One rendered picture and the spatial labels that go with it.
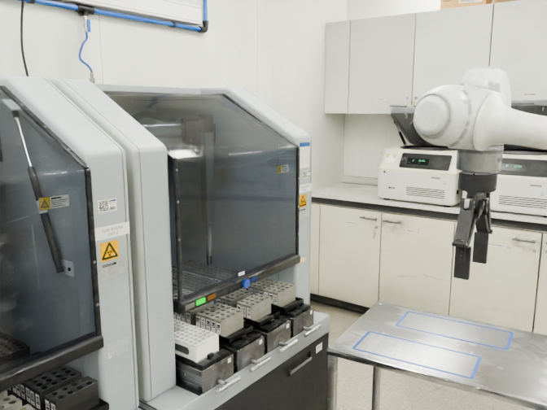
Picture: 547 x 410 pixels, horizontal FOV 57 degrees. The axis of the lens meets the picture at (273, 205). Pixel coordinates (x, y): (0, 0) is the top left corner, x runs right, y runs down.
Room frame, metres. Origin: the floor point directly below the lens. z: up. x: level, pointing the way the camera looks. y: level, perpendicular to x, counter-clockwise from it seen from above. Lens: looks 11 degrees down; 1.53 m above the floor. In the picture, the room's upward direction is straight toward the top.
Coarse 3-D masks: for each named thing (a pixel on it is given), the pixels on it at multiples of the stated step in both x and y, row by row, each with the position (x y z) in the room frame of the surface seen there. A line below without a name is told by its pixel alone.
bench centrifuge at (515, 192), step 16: (528, 112) 3.21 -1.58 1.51; (544, 112) 3.17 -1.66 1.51; (512, 160) 3.10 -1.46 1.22; (528, 160) 3.05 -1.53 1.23; (544, 160) 3.00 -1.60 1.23; (512, 176) 3.05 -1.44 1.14; (528, 176) 3.00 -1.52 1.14; (544, 176) 2.95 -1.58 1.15; (464, 192) 3.21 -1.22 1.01; (496, 192) 3.10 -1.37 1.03; (512, 192) 3.04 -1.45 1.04; (528, 192) 2.99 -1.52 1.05; (544, 192) 2.94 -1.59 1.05; (496, 208) 3.09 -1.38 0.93; (512, 208) 3.04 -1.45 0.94; (528, 208) 2.98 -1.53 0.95; (544, 208) 2.94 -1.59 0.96
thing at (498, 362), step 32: (384, 320) 1.64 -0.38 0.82; (416, 320) 1.64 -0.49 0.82; (448, 320) 1.64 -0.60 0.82; (352, 352) 1.41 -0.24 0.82; (384, 352) 1.41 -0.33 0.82; (416, 352) 1.41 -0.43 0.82; (448, 352) 1.41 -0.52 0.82; (480, 352) 1.41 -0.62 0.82; (512, 352) 1.41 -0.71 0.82; (544, 352) 1.41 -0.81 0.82; (448, 384) 1.25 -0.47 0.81; (480, 384) 1.23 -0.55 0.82; (512, 384) 1.23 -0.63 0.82; (544, 384) 1.23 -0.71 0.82
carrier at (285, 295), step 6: (282, 288) 1.79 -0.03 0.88; (288, 288) 1.79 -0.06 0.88; (294, 288) 1.82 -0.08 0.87; (276, 294) 1.74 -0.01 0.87; (282, 294) 1.76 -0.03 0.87; (288, 294) 1.79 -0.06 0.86; (294, 294) 1.82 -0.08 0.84; (276, 300) 1.74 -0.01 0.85; (282, 300) 1.76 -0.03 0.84; (288, 300) 1.79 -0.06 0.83; (294, 300) 1.82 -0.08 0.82; (282, 306) 1.76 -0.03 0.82
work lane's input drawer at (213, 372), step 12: (180, 360) 1.39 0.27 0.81; (204, 360) 1.36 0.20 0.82; (216, 360) 1.37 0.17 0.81; (228, 360) 1.41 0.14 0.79; (180, 372) 1.37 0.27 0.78; (192, 372) 1.34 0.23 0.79; (204, 372) 1.33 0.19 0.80; (216, 372) 1.36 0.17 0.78; (228, 372) 1.41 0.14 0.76; (204, 384) 1.33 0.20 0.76; (216, 384) 1.36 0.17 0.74; (228, 384) 1.35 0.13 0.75
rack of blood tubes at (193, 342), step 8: (176, 320) 1.54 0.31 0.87; (176, 328) 1.48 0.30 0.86; (184, 328) 1.48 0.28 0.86; (192, 328) 1.48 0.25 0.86; (200, 328) 1.48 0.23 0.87; (176, 336) 1.43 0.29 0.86; (184, 336) 1.43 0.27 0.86; (192, 336) 1.43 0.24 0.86; (200, 336) 1.42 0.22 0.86; (208, 336) 1.43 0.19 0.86; (216, 336) 1.42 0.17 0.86; (176, 344) 1.48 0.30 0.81; (184, 344) 1.38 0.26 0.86; (192, 344) 1.37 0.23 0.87; (200, 344) 1.37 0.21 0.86; (208, 344) 1.40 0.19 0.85; (216, 344) 1.42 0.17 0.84; (176, 352) 1.40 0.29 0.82; (184, 352) 1.43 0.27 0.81; (192, 352) 1.36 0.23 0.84; (200, 352) 1.37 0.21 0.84; (208, 352) 1.39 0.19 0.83
